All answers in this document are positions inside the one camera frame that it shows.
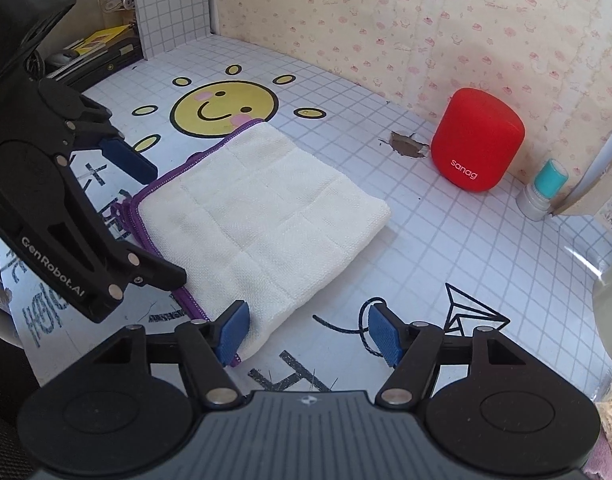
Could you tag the purple cleaning cloth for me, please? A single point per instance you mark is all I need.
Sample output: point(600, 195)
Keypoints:
point(610, 466)

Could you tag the white towel with purple trim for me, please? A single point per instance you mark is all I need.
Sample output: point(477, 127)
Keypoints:
point(266, 210)

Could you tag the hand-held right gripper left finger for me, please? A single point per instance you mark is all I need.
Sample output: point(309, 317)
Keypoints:
point(233, 330)

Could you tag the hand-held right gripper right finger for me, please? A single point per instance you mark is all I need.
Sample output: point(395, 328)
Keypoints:
point(385, 332)

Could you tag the white paper sheet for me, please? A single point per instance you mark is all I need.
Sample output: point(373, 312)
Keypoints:
point(603, 155)

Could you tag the teal and grey stamp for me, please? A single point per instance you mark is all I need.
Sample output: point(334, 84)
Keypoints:
point(548, 180)

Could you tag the red cylindrical speaker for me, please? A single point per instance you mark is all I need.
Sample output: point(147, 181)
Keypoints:
point(475, 135)

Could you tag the wooden shelf unit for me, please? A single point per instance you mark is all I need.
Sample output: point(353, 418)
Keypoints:
point(585, 202)

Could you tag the yellow and black book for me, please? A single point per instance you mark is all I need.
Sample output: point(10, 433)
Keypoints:
point(103, 36)

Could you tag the black electronic case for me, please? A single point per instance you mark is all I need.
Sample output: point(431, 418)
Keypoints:
point(101, 67)

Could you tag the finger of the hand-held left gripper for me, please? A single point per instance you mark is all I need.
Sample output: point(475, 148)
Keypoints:
point(128, 160)
point(156, 272)

